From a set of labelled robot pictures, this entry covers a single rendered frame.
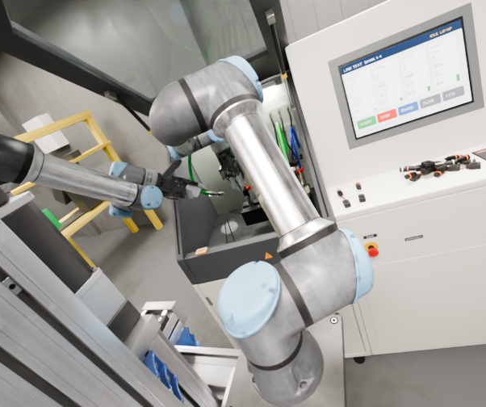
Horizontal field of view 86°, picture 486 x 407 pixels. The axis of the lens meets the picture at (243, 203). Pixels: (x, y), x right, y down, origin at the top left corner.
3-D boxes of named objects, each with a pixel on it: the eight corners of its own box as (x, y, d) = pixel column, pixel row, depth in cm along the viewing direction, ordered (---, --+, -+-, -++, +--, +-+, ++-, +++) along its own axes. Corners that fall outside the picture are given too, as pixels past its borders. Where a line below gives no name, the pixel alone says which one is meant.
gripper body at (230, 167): (223, 182, 111) (211, 157, 105) (226, 174, 118) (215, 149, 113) (240, 177, 108) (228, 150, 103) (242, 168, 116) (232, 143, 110)
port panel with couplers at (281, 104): (281, 161, 141) (261, 105, 127) (281, 159, 144) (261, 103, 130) (304, 154, 137) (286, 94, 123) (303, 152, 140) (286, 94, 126)
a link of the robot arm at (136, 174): (106, 185, 93) (111, 162, 95) (137, 191, 99) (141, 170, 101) (110, 180, 87) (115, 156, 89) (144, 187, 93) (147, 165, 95)
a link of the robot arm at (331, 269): (299, 321, 51) (186, 103, 63) (365, 285, 52) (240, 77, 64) (313, 337, 39) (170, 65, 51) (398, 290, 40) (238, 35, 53)
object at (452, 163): (408, 187, 93) (407, 174, 91) (397, 174, 102) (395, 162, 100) (484, 168, 87) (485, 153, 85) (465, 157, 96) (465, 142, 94)
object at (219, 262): (199, 283, 123) (183, 259, 116) (202, 277, 127) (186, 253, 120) (334, 256, 105) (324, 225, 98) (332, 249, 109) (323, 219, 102)
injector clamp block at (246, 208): (252, 237, 132) (240, 212, 125) (253, 225, 140) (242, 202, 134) (320, 220, 122) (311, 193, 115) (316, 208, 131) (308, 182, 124)
